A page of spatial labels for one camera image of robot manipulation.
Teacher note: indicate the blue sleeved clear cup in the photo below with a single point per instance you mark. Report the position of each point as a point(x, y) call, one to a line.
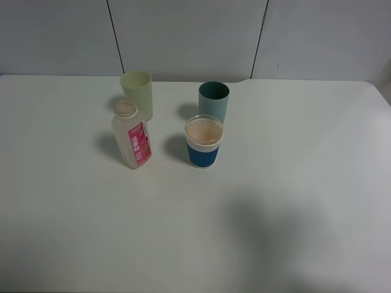
point(204, 134)

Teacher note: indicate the clear plastic drink bottle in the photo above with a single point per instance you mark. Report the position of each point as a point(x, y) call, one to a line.
point(129, 126)

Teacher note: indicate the teal plastic cup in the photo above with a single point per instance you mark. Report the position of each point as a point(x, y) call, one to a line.
point(213, 100)

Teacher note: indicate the pale green plastic cup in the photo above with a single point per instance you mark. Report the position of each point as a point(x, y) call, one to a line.
point(137, 86)

